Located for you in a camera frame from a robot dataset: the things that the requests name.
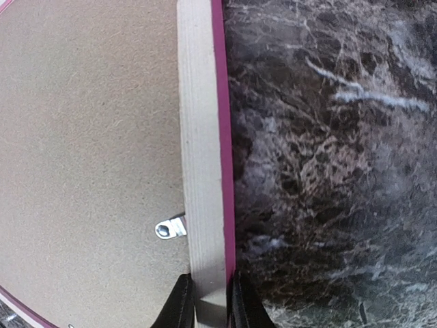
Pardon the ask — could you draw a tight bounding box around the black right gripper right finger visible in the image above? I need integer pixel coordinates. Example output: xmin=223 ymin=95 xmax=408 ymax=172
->
xmin=227 ymin=270 xmax=275 ymax=328

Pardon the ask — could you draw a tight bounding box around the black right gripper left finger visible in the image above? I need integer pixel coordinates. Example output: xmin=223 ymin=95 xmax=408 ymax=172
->
xmin=151 ymin=273 xmax=195 ymax=328

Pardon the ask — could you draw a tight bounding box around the brown cardboard backing board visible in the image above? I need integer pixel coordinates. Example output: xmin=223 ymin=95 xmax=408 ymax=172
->
xmin=1 ymin=1 xmax=188 ymax=327

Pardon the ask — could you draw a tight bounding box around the light wooden picture frame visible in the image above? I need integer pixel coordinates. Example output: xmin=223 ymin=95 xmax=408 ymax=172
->
xmin=1 ymin=1 xmax=235 ymax=327

